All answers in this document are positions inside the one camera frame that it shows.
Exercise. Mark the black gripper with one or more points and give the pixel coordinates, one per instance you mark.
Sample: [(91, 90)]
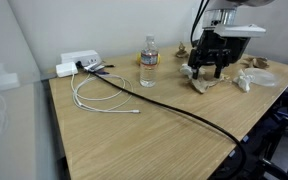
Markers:
[(212, 43)]

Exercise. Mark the white power adapter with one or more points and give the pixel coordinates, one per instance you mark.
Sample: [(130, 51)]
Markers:
[(65, 69)]

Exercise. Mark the large crumpled brown paper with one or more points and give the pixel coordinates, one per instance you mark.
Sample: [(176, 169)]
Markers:
[(257, 62)]

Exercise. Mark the black office chair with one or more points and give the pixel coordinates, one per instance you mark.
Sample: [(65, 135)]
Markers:
[(284, 133)]

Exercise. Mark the clear plastic wrapper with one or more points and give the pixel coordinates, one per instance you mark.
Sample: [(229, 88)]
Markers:
[(265, 77)]

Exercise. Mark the black plastic waste bin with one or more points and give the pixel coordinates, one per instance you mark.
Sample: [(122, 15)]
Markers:
[(242, 50)]

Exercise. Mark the white power strip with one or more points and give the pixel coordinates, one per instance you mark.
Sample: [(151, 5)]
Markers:
[(79, 56)]

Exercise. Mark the small yellow wrapper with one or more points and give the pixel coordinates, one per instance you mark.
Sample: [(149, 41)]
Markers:
[(226, 77)]

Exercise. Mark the clear plastic water bottle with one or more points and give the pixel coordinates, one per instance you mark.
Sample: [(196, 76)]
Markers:
[(149, 66)]

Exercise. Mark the white partition panel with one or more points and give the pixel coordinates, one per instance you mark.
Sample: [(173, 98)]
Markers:
[(10, 43)]

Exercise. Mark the white crumpled tissue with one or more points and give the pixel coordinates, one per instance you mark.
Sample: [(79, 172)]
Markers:
[(185, 70), (244, 80)]

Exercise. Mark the small brown paper scrap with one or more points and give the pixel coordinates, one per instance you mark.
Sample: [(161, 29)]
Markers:
[(181, 51)]

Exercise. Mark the small grey usb adapter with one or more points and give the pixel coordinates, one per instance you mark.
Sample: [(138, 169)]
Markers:
[(95, 68)]

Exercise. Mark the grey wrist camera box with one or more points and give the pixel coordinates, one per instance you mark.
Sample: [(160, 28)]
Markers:
[(240, 30)]

